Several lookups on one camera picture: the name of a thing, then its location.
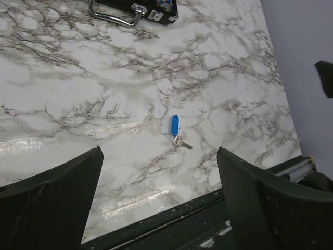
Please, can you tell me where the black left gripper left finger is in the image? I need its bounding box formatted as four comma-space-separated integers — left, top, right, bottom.
1, 147, 104, 249

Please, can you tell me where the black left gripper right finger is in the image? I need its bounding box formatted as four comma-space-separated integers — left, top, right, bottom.
217, 148, 332, 249

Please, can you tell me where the silver key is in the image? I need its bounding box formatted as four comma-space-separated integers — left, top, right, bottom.
173, 135, 193, 150

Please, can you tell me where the blue plastic key tag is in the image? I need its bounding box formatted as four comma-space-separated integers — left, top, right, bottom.
171, 115, 180, 137

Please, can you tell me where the black poker chip case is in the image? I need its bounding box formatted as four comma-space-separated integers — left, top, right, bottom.
88, 0, 179, 27

